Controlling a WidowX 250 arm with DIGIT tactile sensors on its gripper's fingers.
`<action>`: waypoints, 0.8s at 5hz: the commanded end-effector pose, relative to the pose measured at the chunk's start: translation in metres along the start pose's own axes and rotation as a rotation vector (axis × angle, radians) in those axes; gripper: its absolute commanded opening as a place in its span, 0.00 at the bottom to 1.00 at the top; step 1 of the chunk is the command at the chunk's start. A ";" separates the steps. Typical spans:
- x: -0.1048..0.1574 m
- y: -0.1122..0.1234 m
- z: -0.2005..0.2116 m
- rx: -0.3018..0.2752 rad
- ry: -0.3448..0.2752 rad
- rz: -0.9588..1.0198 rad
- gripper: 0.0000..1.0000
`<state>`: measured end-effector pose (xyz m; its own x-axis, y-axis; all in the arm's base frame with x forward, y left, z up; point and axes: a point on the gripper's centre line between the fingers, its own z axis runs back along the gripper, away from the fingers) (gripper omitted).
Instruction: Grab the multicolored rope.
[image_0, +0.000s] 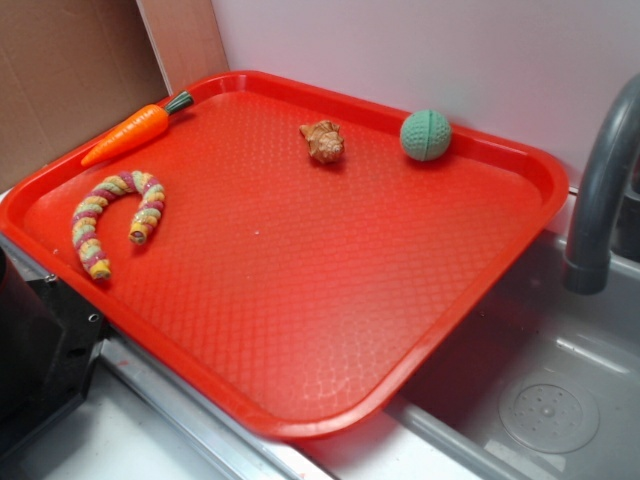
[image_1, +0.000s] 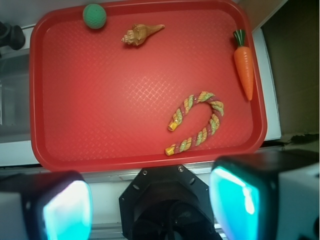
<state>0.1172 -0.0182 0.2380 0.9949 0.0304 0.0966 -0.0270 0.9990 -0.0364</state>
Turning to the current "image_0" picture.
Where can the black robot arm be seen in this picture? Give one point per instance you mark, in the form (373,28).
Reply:
(50,338)

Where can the red plastic tray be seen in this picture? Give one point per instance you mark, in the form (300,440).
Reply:
(298,296)

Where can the brown toy seashell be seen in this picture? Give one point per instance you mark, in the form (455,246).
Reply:
(324,142)

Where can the green dimpled ball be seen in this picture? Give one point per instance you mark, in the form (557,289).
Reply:
(425,135)

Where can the orange toy carrot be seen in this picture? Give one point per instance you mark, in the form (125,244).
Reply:
(143,126)

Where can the grey toy sink basin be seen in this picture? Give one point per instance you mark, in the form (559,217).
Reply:
(535,383)

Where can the grey toy faucet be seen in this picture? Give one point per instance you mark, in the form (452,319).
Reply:
(605,217)

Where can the brown cardboard panel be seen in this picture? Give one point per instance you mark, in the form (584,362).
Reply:
(72,69)

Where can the multicolored twisted rope toy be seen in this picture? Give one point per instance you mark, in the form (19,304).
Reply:
(145,221)

